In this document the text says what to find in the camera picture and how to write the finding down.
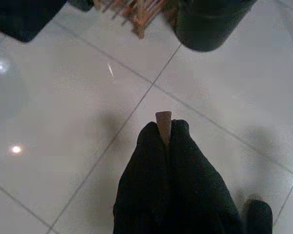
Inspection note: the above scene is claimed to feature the robot black foot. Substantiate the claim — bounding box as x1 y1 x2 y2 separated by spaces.
241 199 274 234

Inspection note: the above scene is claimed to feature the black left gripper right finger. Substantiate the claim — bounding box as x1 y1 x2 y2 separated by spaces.
167 118 247 234

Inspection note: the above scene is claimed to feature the wooden slatted folding rack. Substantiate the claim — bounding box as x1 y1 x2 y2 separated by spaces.
93 0 168 40

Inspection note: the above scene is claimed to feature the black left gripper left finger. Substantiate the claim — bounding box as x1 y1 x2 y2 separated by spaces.
113 121 171 234

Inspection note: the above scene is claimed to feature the brown paper trash piece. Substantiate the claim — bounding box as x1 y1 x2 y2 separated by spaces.
155 111 173 147

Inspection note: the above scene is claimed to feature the black bulky object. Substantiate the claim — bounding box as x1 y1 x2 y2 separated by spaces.
0 0 70 43

